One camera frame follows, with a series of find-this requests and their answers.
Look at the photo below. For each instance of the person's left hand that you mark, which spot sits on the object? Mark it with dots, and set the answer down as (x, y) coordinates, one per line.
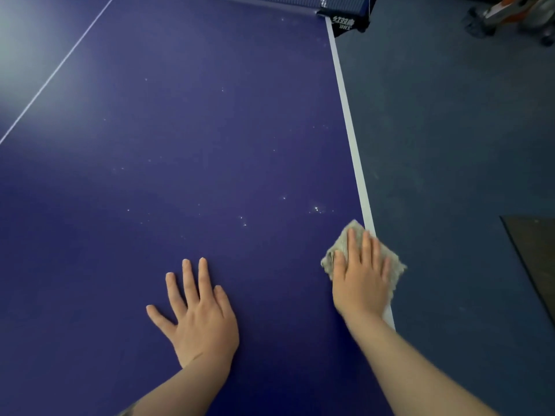
(204, 329)

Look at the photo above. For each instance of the grey cleaning cloth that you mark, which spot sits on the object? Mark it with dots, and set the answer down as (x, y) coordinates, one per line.
(339, 246)

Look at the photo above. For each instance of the person's right hand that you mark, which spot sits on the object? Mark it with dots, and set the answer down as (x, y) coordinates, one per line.
(362, 285)

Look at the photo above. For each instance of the orange and grey machine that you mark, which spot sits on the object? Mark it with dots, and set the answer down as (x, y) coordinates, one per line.
(507, 15)

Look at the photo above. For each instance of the blue table tennis table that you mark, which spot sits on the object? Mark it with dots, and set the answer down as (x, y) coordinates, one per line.
(173, 147)

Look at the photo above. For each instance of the black rubber floor mat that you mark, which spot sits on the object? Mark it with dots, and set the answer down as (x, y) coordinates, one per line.
(535, 255)

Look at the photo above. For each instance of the person's right forearm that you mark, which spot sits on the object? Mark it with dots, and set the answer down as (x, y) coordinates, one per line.
(412, 372)

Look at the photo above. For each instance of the black net post clamp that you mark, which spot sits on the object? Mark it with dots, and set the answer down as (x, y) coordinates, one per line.
(347, 23)

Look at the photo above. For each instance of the person's left forearm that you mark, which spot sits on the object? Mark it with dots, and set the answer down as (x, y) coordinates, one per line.
(182, 389)

